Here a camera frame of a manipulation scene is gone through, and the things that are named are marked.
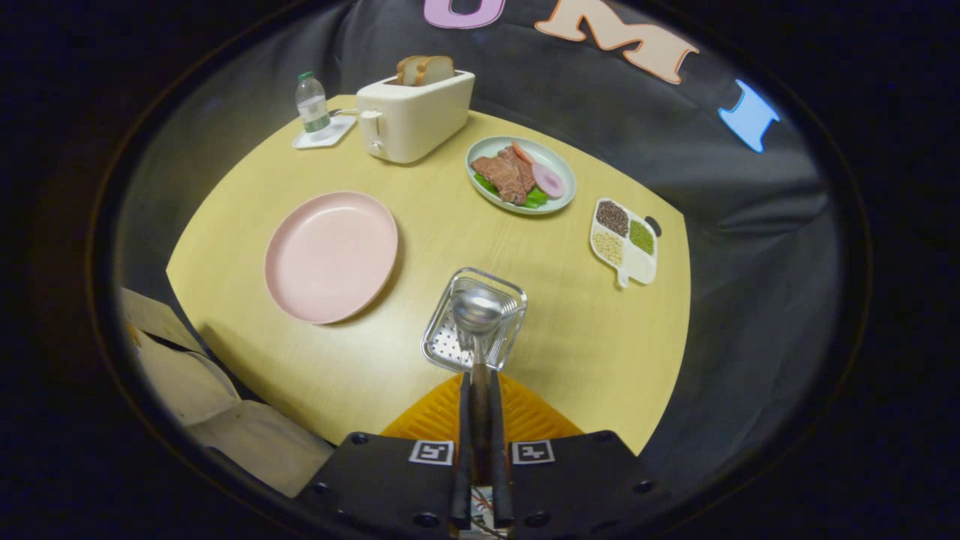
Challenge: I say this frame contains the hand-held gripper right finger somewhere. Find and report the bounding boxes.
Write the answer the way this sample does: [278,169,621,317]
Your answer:
[489,369,671,537]

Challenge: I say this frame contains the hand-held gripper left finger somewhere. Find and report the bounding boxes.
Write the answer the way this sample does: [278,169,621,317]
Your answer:
[292,371,475,537]

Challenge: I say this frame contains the metal spoon wooden handle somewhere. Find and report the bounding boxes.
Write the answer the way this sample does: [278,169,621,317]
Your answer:
[451,289,504,451]

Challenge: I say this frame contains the pink plate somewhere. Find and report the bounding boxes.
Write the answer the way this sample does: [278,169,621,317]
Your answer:
[264,190,400,326]

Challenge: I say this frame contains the beige grains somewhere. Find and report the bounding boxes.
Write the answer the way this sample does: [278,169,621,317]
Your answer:
[592,231,625,266]

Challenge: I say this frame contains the white divided condiment dish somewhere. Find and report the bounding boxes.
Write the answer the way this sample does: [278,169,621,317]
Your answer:
[589,198,659,290]

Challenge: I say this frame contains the green lettuce leaf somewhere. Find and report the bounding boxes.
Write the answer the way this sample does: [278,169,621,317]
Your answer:
[472,172,550,210]

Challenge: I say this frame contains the dark brown grains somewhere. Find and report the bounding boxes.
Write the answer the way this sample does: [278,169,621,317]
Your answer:
[595,200,630,238]

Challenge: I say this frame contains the brown meat slice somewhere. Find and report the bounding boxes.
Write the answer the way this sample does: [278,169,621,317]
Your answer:
[471,146,537,206]

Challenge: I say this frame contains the pink ham slice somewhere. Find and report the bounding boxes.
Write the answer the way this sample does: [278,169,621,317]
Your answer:
[531,162,566,200]

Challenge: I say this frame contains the pale green plate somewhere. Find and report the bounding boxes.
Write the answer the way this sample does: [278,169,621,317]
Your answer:
[465,136,577,217]

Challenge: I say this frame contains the white toaster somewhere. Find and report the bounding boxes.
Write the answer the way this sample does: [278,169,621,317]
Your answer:
[356,70,476,165]

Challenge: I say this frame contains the white square coaster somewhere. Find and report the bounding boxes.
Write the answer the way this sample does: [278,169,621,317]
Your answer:
[292,115,358,150]

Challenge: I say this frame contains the clear plastic water bottle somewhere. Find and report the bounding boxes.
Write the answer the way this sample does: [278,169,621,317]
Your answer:
[295,71,332,142]

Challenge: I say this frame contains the toast slice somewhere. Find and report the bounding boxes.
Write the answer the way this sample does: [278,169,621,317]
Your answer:
[415,55,456,87]
[396,55,430,86]

